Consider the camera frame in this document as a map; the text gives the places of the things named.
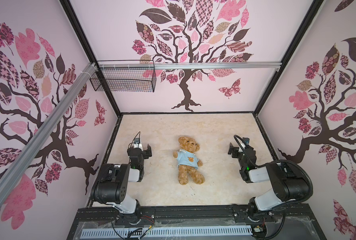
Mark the light blue bear hoodie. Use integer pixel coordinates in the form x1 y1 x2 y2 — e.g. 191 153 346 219
176 150 199 169

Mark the aluminium rail back wall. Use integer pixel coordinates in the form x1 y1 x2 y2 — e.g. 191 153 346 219
99 61 282 70

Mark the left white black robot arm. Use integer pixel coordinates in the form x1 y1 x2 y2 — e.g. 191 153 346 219
91 144 152 215

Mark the white slotted cable duct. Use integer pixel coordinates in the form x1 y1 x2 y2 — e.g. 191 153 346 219
79 226 253 240

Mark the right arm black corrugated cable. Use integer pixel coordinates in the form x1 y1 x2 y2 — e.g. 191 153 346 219
233 134 314 205

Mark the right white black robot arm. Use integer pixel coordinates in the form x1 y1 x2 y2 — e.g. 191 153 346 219
228 144 313 215

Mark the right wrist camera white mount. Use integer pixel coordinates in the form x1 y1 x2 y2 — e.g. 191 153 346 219
241 137 253 150

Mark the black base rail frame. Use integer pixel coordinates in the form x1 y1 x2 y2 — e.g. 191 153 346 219
67 204 325 240

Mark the aluminium rail left wall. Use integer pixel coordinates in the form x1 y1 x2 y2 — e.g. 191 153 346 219
0 62 98 229

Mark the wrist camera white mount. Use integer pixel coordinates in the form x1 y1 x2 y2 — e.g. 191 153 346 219
131 137 143 150
241 137 253 150

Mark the left wrist camera black cable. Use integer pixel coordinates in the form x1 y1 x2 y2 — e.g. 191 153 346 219
127 131 142 150

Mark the brown plush teddy bear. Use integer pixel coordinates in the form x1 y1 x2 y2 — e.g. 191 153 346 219
173 136 205 185

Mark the aluminium rail wall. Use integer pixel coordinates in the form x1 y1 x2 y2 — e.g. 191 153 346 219
0 62 98 229
99 61 282 70

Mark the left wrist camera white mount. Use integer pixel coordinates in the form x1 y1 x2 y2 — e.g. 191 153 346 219
131 137 143 150

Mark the black wire basket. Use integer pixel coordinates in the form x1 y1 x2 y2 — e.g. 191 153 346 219
90 60 157 93

